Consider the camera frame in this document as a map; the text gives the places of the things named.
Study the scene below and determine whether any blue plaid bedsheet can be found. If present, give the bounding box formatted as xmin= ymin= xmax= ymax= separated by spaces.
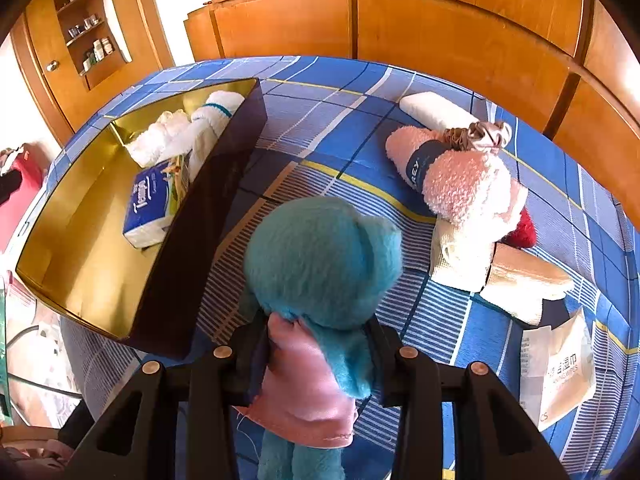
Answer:
xmin=47 ymin=56 xmax=639 ymax=479

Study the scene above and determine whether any brown striped scrunchie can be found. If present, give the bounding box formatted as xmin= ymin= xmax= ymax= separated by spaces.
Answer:
xmin=442 ymin=122 xmax=513 ymax=155

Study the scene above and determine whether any wooden headboard cabinet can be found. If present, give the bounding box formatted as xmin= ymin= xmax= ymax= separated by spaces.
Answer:
xmin=184 ymin=0 xmax=639 ymax=219

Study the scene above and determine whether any pink towel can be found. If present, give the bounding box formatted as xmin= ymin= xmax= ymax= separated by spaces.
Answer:
xmin=385 ymin=126 xmax=528 ymax=240

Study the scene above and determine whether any white cleaning wipes pack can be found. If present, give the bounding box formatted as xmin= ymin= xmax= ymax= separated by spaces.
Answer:
xmin=520 ymin=309 xmax=597 ymax=431

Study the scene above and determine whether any wooden wall shelf niche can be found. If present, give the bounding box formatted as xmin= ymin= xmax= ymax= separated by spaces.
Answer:
xmin=53 ymin=0 xmax=129 ymax=90

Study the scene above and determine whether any red knit sock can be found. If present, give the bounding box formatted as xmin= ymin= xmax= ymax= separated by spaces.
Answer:
xmin=501 ymin=208 xmax=537 ymax=249

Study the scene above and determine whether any teal plush toy pink skirt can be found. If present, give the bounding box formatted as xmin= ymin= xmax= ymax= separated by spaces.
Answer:
xmin=240 ymin=196 xmax=402 ymax=479

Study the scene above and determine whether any cream cloth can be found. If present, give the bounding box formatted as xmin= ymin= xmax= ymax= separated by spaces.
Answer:
xmin=430 ymin=218 xmax=574 ymax=326

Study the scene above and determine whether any red storage box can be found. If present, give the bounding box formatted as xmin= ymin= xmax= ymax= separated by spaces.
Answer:
xmin=0 ymin=143 xmax=48 ymax=252

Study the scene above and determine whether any blue Tempo tissue pack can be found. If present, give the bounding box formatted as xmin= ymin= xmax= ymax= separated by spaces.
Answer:
xmin=122 ymin=155 xmax=190 ymax=249

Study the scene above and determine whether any gold tray box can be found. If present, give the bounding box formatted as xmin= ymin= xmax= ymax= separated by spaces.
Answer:
xmin=15 ymin=78 xmax=267 ymax=360

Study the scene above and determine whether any white soap bar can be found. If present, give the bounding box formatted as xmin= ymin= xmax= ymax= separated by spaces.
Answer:
xmin=399 ymin=91 xmax=478 ymax=131

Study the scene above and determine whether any white knit gloves pair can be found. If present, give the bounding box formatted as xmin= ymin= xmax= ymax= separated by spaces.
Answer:
xmin=158 ymin=90 xmax=245 ymax=182

